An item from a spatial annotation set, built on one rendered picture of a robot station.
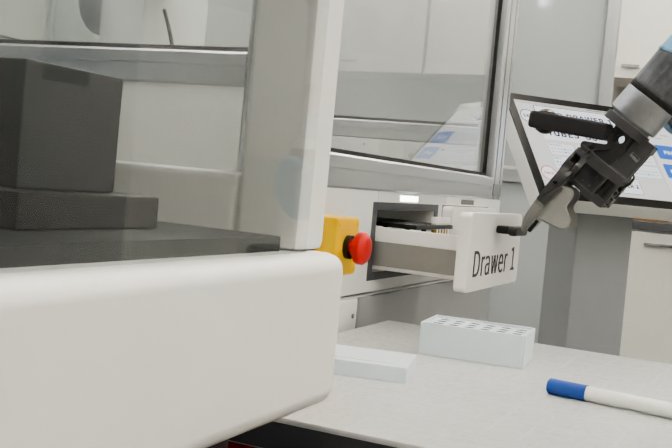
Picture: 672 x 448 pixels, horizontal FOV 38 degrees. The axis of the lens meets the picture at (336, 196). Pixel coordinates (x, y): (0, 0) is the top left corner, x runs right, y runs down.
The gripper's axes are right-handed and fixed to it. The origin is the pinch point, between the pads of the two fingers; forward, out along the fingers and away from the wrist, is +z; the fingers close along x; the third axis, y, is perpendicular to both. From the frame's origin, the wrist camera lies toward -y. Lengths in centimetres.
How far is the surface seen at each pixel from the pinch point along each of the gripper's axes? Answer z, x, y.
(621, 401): 0, -45, 26
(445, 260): 9.7, -12.9, -2.9
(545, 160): -1, 76, -19
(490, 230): 3.9, -4.3, -2.5
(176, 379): 2, -101, 9
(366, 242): 9.6, -33.7, -7.3
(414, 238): 10.5, -12.6, -8.4
